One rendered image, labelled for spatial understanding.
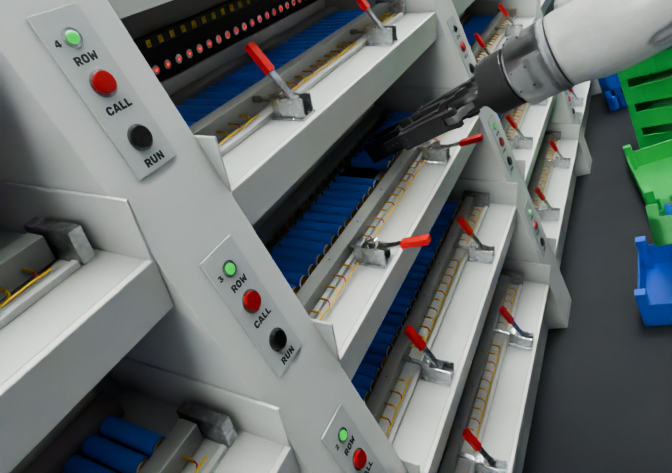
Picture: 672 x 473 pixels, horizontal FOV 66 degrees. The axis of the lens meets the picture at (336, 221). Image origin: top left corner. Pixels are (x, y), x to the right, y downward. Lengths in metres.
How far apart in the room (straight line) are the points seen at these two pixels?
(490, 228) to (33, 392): 0.81
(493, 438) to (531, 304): 0.32
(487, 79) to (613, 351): 0.67
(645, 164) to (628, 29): 1.16
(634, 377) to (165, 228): 0.91
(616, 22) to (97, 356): 0.56
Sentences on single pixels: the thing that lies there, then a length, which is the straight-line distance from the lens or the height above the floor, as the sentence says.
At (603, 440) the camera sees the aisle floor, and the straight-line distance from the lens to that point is 1.04.
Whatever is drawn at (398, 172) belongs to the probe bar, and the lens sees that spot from 0.76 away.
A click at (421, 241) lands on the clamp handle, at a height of 0.55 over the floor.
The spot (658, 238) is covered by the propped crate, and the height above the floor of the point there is 0.16.
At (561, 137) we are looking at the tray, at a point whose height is 0.15.
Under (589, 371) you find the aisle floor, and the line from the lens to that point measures 1.15.
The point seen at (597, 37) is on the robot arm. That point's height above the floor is 0.65.
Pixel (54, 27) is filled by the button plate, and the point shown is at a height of 0.88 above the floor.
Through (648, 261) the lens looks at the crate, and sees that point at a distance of 1.33.
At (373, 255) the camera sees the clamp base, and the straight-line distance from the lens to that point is 0.62.
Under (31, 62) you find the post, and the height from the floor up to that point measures 0.86.
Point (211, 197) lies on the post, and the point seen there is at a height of 0.72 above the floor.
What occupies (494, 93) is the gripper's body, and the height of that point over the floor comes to 0.63.
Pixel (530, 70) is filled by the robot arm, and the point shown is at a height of 0.64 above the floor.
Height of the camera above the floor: 0.81
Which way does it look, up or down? 20 degrees down
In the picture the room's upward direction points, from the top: 30 degrees counter-clockwise
